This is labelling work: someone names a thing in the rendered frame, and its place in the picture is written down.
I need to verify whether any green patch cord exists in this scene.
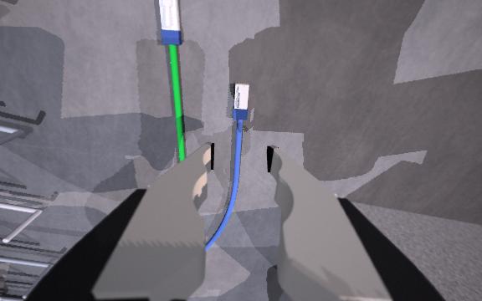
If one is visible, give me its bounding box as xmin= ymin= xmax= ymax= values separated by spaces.
xmin=169 ymin=44 xmax=185 ymax=161

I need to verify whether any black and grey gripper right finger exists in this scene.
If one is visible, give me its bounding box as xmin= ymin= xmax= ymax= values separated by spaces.
xmin=267 ymin=145 xmax=445 ymax=301

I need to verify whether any blue network cable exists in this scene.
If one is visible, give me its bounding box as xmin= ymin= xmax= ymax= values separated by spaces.
xmin=206 ymin=120 xmax=243 ymax=251

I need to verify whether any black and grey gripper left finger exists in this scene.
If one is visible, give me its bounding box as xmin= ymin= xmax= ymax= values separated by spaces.
xmin=24 ymin=142 xmax=214 ymax=301

